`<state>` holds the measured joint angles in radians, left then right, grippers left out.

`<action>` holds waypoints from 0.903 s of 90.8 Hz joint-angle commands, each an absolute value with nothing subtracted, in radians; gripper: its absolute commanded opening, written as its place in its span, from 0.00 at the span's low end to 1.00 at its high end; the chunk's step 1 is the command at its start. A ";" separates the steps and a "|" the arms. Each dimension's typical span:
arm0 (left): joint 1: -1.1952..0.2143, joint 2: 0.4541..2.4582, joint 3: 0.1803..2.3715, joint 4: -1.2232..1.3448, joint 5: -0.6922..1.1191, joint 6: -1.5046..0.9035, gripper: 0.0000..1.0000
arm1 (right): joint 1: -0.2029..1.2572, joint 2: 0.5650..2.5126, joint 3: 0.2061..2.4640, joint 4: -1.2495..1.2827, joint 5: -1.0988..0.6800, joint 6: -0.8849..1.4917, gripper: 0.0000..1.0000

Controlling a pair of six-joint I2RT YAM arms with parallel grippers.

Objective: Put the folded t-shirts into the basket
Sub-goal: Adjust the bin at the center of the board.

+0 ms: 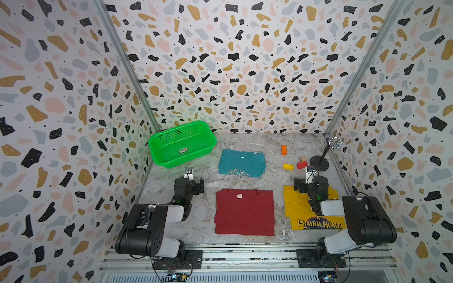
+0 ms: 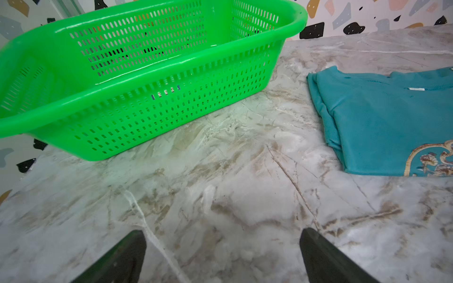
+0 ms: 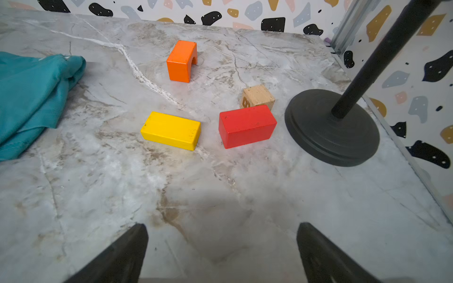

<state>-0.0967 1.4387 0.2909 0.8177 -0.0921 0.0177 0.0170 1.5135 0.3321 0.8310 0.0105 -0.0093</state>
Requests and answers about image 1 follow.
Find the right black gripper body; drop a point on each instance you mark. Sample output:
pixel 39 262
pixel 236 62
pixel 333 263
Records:
pixel 306 186

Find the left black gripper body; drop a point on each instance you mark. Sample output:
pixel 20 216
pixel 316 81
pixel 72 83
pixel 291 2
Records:
pixel 193 184

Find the green plastic basket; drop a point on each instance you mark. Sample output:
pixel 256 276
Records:
pixel 182 144

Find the red t-shirt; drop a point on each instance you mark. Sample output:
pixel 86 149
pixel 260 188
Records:
pixel 248 212

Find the teal t-shirt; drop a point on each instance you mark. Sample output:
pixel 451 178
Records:
pixel 248 164

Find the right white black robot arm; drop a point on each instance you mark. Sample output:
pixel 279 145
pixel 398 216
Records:
pixel 367 223

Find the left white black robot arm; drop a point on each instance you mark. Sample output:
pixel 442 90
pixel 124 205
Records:
pixel 143 232

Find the yellow printed folded t-shirt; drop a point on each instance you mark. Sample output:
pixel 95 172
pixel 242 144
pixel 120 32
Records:
pixel 298 210

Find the black stand with round gauge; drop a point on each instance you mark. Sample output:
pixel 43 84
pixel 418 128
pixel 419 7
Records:
pixel 320 163

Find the red wooden block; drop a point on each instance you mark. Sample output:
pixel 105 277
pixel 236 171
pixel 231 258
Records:
pixel 302 165

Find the yellow wooden block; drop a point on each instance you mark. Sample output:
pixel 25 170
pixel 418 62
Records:
pixel 288 167

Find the orange wooden block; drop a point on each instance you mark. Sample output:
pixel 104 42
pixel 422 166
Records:
pixel 284 150

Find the right green circuit board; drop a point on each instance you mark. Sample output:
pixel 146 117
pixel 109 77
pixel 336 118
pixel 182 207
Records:
pixel 327 277

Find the green circuit board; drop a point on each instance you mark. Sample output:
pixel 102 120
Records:
pixel 327 277
pixel 176 277

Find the left green circuit board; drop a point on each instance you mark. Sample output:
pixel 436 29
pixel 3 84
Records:
pixel 176 277

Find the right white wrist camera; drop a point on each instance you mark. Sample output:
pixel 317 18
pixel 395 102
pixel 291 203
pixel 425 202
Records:
pixel 310 173

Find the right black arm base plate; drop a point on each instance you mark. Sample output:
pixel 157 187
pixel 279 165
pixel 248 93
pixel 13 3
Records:
pixel 310 258

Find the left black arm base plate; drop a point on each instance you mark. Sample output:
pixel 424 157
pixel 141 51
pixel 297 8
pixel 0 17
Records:
pixel 186 260

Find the aluminium rail frame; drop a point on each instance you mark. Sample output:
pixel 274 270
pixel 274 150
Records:
pixel 255 263

